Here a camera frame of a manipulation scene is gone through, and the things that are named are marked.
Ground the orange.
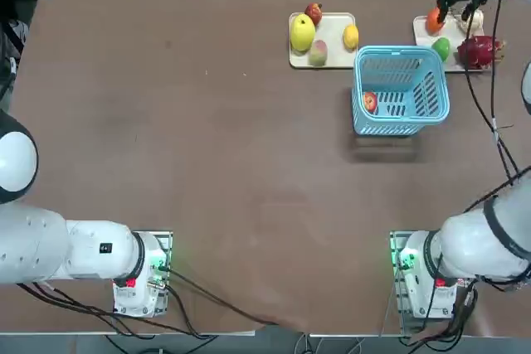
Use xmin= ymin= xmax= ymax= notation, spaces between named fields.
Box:
xmin=426 ymin=7 xmax=448 ymax=35

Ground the cream plastic tray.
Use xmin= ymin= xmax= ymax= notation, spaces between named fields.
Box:
xmin=412 ymin=15 xmax=499 ymax=74
xmin=288 ymin=12 xmax=358 ymax=69

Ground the light blue plastic basket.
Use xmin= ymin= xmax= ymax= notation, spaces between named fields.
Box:
xmin=351 ymin=45 xmax=451 ymax=136

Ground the yellow lemon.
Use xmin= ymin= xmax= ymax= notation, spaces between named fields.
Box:
xmin=343 ymin=24 xmax=360 ymax=51

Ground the pale cream pear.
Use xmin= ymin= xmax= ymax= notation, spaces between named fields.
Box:
xmin=457 ymin=8 xmax=485 ymax=36

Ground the red dragon fruit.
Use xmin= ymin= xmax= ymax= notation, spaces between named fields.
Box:
xmin=455 ymin=35 xmax=508 ymax=70

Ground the red pomegranate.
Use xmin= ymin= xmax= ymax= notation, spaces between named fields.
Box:
xmin=304 ymin=2 xmax=324 ymax=26

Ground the pink green peach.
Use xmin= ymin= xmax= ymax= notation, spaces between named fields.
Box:
xmin=309 ymin=39 xmax=329 ymax=67

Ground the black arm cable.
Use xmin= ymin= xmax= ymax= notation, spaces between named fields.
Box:
xmin=489 ymin=0 xmax=522 ymax=177
xmin=464 ymin=0 xmax=519 ymax=183

